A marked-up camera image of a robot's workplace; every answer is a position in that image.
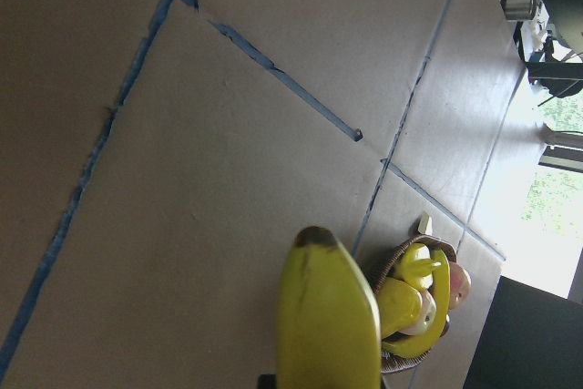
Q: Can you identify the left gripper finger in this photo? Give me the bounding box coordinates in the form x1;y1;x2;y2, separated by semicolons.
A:
257;374;276;389

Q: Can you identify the yellow banana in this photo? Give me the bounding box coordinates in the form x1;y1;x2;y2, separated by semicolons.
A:
276;226;381;388
377;243;451;359

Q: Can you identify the brown wicker basket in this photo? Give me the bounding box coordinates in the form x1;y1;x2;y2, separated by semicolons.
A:
365;234;456;374

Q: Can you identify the paper basket tag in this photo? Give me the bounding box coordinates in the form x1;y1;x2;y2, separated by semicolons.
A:
417;211;433;236

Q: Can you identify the yellow pear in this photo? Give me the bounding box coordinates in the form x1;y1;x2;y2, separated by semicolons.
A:
376;278;423;338

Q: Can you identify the yellow curved fruit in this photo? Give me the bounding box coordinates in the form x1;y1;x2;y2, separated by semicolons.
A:
393;243;443;292

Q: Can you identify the red pink apple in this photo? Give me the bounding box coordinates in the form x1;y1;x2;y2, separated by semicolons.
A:
449;261;472;310

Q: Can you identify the black monitor screen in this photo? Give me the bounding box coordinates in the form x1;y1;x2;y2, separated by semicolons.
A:
464;276;583;388

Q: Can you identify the silver metal cup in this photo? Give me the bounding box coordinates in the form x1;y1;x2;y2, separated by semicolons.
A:
501;0;539;21

